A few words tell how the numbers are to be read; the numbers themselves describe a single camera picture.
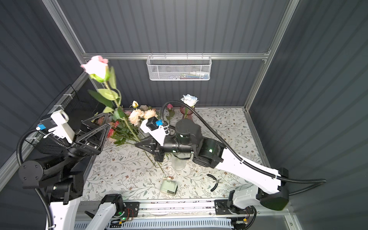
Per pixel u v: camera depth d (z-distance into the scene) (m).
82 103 0.86
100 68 0.34
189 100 0.63
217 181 0.83
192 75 0.91
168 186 0.78
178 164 0.88
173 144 0.44
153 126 0.39
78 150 0.38
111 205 0.62
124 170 0.88
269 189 0.40
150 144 0.44
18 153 0.38
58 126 0.36
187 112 0.96
